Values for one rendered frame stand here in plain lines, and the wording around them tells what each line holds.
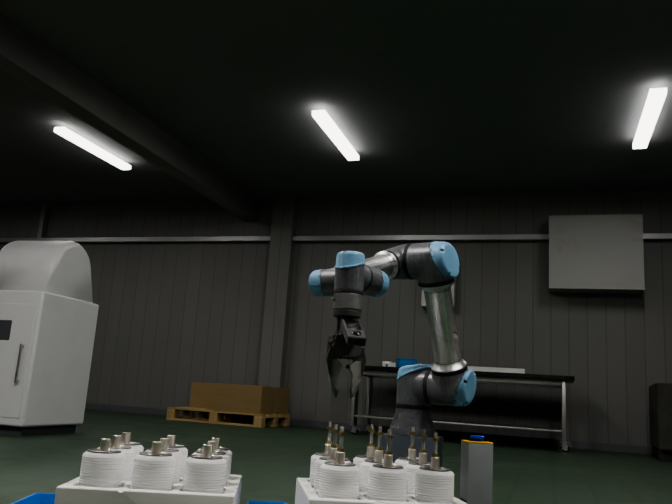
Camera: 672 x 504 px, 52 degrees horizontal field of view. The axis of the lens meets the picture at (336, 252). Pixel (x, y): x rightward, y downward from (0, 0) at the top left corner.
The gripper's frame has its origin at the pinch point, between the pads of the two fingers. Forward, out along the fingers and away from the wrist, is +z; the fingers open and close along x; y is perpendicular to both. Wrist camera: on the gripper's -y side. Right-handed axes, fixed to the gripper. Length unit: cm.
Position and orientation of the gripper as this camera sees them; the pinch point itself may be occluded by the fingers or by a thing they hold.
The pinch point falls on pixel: (344, 392)
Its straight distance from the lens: 170.7
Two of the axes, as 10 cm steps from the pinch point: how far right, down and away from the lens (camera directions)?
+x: -9.7, -1.1, -2.0
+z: -0.6, 9.8, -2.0
